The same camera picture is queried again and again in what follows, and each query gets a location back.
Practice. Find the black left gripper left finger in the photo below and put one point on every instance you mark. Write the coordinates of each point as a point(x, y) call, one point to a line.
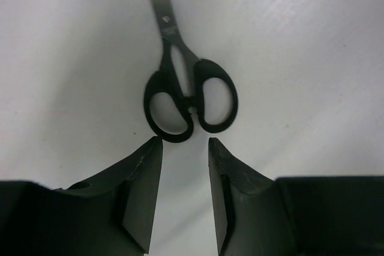
point(109, 213)

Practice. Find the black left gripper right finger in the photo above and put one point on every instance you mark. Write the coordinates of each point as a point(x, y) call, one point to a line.
point(255, 215)

